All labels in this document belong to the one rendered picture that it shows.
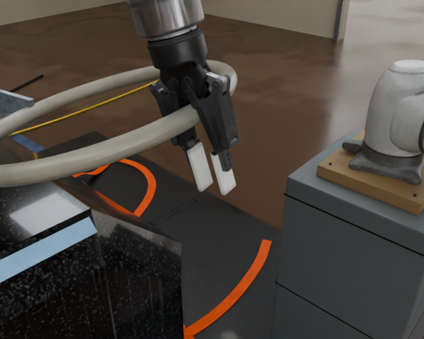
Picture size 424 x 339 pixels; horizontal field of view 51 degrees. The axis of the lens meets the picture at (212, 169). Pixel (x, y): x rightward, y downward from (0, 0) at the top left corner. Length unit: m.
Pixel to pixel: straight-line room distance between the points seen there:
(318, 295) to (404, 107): 0.60
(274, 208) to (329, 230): 1.25
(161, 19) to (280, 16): 5.56
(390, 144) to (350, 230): 0.24
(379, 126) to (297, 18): 4.83
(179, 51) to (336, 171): 0.74
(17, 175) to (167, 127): 0.20
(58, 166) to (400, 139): 0.84
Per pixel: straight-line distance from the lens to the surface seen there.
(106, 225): 1.04
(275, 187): 2.65
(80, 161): 0.58
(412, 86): 1.15
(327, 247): 1.28
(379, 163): 1.23
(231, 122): 0.61
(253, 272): 2.06
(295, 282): 1.43
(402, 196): 1.17
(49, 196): 1.08
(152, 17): 0.57
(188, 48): 0.58
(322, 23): 5.81
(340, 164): 1.26
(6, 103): 1.04
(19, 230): 1.00
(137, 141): 0.58
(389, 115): 1.17
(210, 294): 1.97
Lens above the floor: 1.45
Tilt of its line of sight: 31 degrees down
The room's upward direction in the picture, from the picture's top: straight up
